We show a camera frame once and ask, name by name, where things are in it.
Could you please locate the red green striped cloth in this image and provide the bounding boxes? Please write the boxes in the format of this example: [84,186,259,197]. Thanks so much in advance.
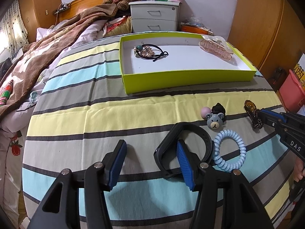
[0,80,15,106]

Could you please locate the striped bed sheet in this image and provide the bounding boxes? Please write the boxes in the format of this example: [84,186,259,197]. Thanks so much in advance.
[22,30,296,229]

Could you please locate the bear charm hair tie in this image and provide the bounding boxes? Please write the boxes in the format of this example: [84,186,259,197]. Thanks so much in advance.
[200,102,227,130]

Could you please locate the tall wooden wardrobe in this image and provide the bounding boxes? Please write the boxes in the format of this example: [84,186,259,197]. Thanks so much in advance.
[18,0,61,43]

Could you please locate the brown beaded hair clip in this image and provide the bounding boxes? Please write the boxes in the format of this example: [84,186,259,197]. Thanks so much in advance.
[243,99,264,130]

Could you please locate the wooden headboard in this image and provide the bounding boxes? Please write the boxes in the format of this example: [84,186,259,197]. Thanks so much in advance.
[58,0,142,23]

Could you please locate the dark bag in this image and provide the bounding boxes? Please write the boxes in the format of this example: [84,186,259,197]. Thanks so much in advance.
[272,67,287,92]

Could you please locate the black wristband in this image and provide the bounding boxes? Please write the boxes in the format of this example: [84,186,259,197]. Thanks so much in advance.
[154,122,214,179]

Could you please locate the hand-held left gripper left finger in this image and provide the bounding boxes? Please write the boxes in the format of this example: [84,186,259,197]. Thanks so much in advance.
[27,139,127,229]

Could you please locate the pink plastic bucket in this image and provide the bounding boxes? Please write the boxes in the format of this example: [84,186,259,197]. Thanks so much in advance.
[278,69,305,112]

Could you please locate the clear plastic bag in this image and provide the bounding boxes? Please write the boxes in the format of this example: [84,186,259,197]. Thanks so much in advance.
[182,17,212,29]

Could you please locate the person's right hand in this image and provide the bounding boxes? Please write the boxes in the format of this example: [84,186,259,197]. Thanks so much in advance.
[294,159,305,183]

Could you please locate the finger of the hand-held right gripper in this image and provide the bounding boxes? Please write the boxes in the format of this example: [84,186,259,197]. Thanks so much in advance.
[260,109,286,120]
[258,113,284,130]

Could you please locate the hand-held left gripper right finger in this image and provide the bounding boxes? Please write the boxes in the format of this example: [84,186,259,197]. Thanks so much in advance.
[177,139,274,229]

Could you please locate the lime green shallow box tray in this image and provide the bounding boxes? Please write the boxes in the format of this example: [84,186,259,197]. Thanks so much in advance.
[119,32,257,95]

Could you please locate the brown fleece blanket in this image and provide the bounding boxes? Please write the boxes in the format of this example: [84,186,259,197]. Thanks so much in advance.
[0,3,120,122]

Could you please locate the orange box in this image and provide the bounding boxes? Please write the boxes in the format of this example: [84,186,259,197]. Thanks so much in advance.
[180,24,215,35]

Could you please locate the large wooden sliding wardrobe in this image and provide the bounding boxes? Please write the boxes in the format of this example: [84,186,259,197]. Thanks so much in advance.
[226,0,305,91]

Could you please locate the power strip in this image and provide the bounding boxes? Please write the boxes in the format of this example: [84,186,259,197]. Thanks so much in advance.
[54,3,72,13]

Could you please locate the red and gold pillow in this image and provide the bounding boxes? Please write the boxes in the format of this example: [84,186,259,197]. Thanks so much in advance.
[104,16,132,37]

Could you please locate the large clear hair claw clip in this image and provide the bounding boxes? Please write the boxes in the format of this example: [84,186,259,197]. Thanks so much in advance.
[199,35,235,61]

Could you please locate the grey two-drawer nightstand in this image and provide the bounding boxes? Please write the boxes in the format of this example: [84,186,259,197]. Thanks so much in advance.
[129,0,183,33]

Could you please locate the green bead black hair tie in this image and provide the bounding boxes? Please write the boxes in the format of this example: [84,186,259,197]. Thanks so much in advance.
[133,43,168,62]

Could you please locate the light blue spiral hair tie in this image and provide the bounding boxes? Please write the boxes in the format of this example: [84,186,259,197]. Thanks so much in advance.
[212,129,247,172]

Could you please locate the patterned curtain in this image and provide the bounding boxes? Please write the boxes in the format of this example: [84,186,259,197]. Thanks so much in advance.
[0,0,29,53]

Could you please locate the yellow printed box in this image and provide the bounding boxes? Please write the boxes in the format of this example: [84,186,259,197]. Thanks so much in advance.
[294,61,305,86]

